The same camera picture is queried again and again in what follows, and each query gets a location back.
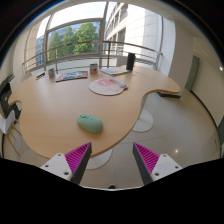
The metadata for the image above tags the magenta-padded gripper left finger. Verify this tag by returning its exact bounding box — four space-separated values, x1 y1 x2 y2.
40 142 93 185

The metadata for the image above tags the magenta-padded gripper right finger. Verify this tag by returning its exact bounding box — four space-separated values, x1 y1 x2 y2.
132 142 183 186

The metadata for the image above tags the mint green computer mouse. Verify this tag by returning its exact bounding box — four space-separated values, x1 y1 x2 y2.
76 113 104 134

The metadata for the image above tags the round white pink mouse pad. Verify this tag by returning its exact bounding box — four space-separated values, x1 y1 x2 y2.
88 77 129 97

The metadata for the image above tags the white round table base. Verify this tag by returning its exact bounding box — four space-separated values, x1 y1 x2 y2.
131 108 155 134
85 148 114 171

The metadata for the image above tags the white plastic chair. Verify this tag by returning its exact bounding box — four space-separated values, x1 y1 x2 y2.
0 109 23 158
19 71 33 83
115 54 128 67

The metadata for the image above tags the red and dark magazine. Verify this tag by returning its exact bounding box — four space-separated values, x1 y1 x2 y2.
55 70 89 83

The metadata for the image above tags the printed drink can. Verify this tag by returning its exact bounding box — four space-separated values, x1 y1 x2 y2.
47 67 56 80

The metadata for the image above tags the small potted plant mug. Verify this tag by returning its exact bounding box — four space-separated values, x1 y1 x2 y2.
89 62 99 75

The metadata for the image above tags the light blue white magazine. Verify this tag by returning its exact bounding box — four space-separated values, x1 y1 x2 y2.
99 66 132 76

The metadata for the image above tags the grey green door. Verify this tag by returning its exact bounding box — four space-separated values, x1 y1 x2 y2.
185 54 201 92

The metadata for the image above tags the black cylindrical speaker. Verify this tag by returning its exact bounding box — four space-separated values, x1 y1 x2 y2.
125 52 136 72

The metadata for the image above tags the metal balcony railing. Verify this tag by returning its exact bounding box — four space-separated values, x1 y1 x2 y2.
21 40 164 74

